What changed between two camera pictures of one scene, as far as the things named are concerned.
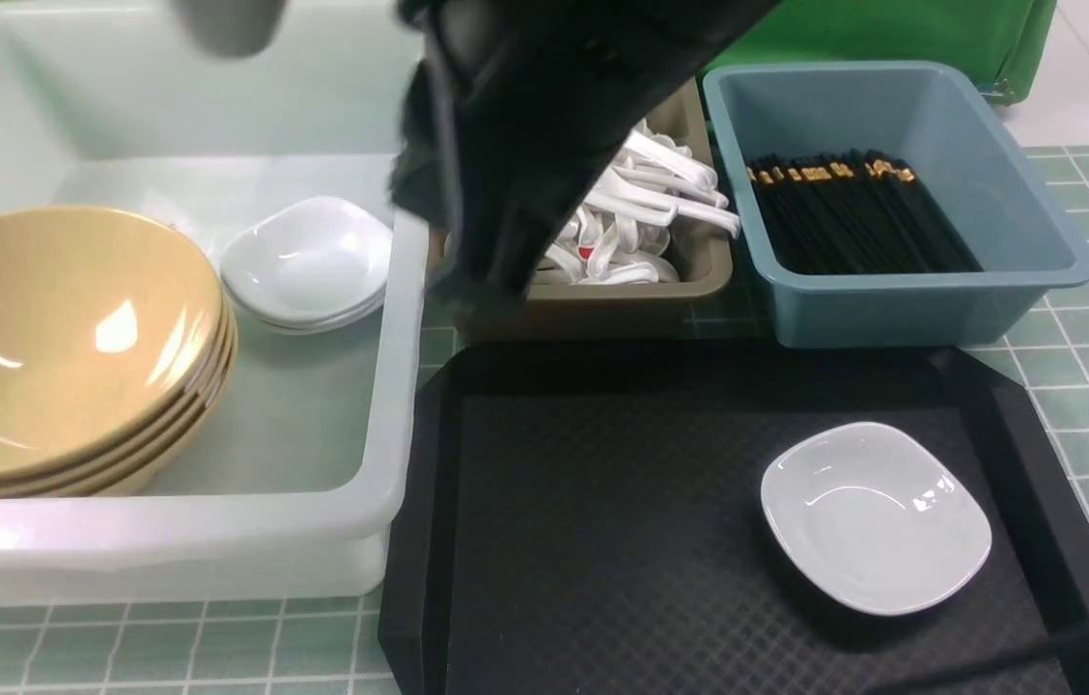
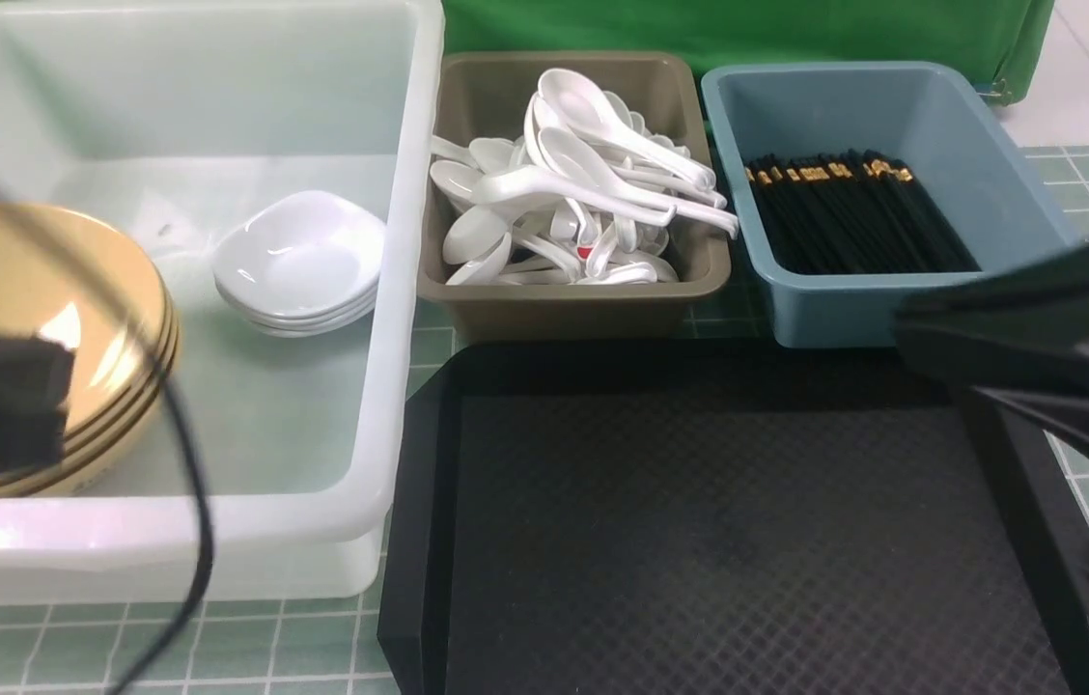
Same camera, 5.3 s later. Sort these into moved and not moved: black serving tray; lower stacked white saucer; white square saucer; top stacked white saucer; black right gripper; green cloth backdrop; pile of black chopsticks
Moved: white square saucer; black right gripper
Not moved: black serving tray; green cloth backdrop; pile of black chopsticks; lower stacked white saucer; top stacked white saucer
